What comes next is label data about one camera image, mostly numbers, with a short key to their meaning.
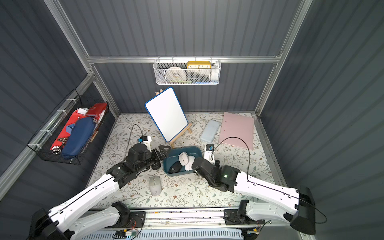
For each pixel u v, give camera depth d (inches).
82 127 28.3
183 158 35.7
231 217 29.0
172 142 37.2
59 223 15.5
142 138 27.2
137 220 29.3
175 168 35.2
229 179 19.4
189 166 35.0
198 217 29.8
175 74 33.6
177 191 32.5
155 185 32.4
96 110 31.6
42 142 24.0
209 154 25.3
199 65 34.1
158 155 26.4
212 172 20.9
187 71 34.8
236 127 44.0
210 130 42.8
